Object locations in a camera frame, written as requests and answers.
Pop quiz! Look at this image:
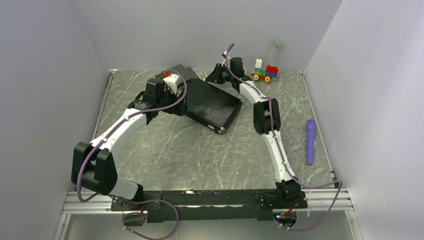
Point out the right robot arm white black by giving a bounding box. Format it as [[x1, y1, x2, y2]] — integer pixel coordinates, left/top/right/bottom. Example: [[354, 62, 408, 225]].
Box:
[[204, 57, 308, 210]]

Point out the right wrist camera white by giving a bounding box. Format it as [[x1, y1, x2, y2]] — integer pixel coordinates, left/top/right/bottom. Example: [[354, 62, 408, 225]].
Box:
[[221, 51, 231, 68]]

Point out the colourful lego train toy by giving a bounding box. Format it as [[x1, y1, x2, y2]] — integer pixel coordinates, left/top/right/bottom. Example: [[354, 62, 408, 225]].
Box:
[[251, 58, 279, 83]]

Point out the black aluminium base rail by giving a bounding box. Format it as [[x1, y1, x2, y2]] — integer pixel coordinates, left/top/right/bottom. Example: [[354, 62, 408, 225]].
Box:
[[59, 188, 354, 229]]

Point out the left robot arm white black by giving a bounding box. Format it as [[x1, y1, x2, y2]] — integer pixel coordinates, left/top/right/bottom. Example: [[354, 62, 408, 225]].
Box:
[[71, 70, 188, 210]]

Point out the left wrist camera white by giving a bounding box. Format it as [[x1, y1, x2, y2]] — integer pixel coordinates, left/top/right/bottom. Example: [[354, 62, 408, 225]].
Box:
[[163, 71, 183, 94]]

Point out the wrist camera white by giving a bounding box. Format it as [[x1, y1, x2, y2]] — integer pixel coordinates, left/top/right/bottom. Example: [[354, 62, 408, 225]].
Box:
[[163, 71, 183, 94], [221, 51, 231, 68]]

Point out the dark grey lego baseplate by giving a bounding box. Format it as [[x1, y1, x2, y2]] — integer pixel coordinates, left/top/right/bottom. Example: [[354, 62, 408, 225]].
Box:
[[154, 64, 199, 83]]

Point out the aluminium poker case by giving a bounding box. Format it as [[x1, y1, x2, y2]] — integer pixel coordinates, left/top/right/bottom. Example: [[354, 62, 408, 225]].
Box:
[[184, 78, 243, 134]]

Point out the purple toy microphone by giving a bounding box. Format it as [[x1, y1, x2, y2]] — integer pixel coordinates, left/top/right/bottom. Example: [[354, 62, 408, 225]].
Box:
[[305, 119, 317, 166]]

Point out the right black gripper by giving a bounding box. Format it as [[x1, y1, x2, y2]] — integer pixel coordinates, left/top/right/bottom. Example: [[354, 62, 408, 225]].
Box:
[[205, 64, 235, 86]]

